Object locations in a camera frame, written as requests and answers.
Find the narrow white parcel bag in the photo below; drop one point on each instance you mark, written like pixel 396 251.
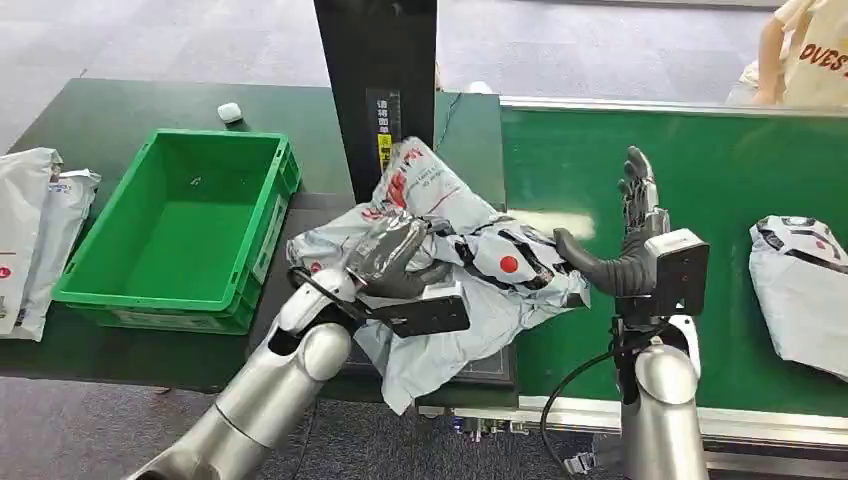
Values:
pixel 60 232

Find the small white round object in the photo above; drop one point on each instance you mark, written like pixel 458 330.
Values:
pixel 230 112

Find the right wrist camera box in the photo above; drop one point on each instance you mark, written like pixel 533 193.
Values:
pixel 676 278

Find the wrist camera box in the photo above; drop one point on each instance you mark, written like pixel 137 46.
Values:
pixel 424 314
pixel 676 278

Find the green conveyor belt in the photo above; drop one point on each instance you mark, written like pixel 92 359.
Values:
pixel 715 185

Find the grey parcel bag black print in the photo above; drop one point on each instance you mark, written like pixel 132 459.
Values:
pixel 805 298

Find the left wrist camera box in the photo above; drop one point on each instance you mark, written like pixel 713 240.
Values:
pixel 424 314

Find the grey parcel bag red print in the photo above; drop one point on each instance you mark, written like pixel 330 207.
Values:
pixel 464 318

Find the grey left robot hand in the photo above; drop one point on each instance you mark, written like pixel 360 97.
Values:
pixel 391 255

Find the person in pale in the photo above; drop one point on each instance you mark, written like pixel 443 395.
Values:
pixel 818 60

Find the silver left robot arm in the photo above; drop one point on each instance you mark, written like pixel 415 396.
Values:
pixel 265 397

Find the black scanner pad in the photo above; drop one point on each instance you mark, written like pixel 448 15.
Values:
pixel 311 212

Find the yellow label on column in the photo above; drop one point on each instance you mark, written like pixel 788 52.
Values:
pixel 383 147

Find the black scanner column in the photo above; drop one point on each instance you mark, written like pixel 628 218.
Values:
pixel 378 53

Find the green plastic crate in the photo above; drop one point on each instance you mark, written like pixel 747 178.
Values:
pixel 192 245

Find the large white parcel bag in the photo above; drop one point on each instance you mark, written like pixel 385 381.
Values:
pixel 23 225

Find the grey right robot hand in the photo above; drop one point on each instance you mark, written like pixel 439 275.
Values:
pixel 629 265

